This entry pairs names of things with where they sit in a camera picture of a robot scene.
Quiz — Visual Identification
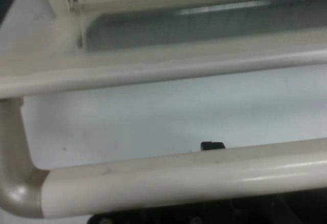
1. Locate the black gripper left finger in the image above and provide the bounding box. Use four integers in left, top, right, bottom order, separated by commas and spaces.
86, 141, 218, 224

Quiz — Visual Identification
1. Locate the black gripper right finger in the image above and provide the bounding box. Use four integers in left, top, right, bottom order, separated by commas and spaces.
212, 143, 327, 224

